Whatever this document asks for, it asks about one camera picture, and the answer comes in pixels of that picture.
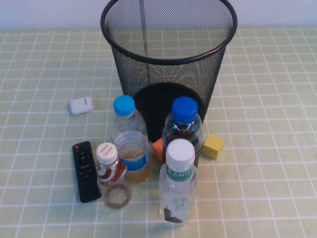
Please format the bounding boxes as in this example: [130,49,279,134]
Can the white-capped clear bottle green label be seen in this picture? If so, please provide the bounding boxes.
[158,138,199,225]

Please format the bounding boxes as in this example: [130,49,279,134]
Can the black remote control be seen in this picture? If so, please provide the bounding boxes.
[72,141,102,203]

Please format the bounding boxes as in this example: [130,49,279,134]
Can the light-blue-capped bottle yellow liquid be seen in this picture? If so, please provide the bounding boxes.
[110,95,151,184]

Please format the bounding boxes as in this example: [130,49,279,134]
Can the dark-blue-capped bottle dark liquid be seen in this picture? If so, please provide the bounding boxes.
[162,97,203,172]

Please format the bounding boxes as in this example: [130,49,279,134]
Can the green checkered tablecloth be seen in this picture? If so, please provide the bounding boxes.
[0,27,317,238]

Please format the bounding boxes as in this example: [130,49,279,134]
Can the yellow cube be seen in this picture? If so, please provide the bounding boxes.
[201,134,225,160]

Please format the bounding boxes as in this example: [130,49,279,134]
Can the orange cube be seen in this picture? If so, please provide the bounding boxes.
[152,138,164,164]

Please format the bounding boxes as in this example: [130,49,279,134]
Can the black mesh wastebasket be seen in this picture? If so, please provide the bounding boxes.
[100,0,238,143]

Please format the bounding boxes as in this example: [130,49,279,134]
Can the small white-capped bottle brown label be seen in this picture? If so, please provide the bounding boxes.
[96,142,132,209]

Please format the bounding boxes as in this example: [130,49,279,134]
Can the white earbuds case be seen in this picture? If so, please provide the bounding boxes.
[69,97,94,115]

